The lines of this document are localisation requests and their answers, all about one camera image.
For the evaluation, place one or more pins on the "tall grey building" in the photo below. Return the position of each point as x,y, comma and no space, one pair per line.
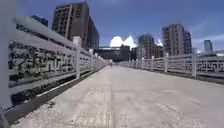
174,38

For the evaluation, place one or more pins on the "slim blue tower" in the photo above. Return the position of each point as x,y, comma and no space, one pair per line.
208,45

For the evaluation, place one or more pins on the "low dark building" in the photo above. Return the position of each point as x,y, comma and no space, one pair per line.
111,53

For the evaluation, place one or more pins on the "grey tower building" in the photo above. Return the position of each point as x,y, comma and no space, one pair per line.
146,45

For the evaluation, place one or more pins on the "grey paved bridge walkway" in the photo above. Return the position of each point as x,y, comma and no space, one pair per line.
140,96

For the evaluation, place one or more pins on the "dark glass building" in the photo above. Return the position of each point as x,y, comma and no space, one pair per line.
40,20

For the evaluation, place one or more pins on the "low brown building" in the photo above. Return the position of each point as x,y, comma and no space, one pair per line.
158,51

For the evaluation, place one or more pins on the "tall brown building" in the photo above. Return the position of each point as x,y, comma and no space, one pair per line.
71,21

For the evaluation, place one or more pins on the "white ornate stone railing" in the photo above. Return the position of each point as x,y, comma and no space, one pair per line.
200,63
43,60

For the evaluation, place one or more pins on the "dark kerb strip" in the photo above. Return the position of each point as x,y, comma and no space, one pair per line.
36,101
200,78

